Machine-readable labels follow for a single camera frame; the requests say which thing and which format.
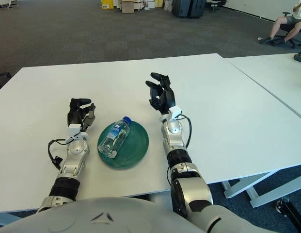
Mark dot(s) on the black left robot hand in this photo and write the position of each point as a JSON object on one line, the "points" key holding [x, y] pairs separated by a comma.
{"points": [[74, 115]]}

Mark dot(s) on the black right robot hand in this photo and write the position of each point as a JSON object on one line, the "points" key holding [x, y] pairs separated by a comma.
{"points": [[164, 97]]}

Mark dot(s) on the clear plastic water bottle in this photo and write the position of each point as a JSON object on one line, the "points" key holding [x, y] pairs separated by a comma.
{"points": [[114, 138]]}

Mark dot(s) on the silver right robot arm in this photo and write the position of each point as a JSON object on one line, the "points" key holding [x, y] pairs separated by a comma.
{"points": [[175, 138]]}

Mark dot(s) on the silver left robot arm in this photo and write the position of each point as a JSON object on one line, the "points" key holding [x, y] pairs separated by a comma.
{"points": [[77, 148]]}

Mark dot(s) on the green round plate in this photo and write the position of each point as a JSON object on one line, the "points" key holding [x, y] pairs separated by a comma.
{"points": [[135, 150]]}

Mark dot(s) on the black empty office chair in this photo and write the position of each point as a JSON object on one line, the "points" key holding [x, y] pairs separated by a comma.
{"points": [[1, 75]]}

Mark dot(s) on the white plastic bag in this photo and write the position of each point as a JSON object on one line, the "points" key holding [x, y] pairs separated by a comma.
{"points": [[167, 6]]}

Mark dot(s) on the black cabinet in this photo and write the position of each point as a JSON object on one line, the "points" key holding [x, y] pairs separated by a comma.
{"points": [[180, 7]]}

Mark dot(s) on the black suitcase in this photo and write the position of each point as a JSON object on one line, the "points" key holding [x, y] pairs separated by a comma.
{"points": [[196, 8]]}

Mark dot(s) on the stack of white boxes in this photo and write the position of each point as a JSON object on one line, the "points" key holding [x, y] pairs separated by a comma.
{"points": [[150, 3]]}

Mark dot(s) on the brown cardboard box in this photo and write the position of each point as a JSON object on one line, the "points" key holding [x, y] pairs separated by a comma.
{"points": [[127, 7]]}

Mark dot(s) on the grey robot torso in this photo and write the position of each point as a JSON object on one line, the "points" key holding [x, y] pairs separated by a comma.
{"points": [[92, 218]]}

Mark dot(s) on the yellow cardboard box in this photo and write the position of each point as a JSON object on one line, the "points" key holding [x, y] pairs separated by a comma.
{"points": [[106, 4]]}

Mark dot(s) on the seated person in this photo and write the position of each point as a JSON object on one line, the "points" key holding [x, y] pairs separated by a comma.
{"points": [[276, 24]]}

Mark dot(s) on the black occupied office chair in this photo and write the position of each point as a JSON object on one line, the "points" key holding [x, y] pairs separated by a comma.
{"points": [[287, 26]]}

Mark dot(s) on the black device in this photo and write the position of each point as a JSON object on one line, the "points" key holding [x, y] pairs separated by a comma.
{"points": [[300, 56]]}

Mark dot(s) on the black wheeled stand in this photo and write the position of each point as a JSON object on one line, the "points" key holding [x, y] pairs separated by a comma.
{"points": [[293, 213]]}

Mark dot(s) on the distant desk frame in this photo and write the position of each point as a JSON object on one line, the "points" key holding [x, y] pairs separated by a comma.
{"points": [[8, 4]]}

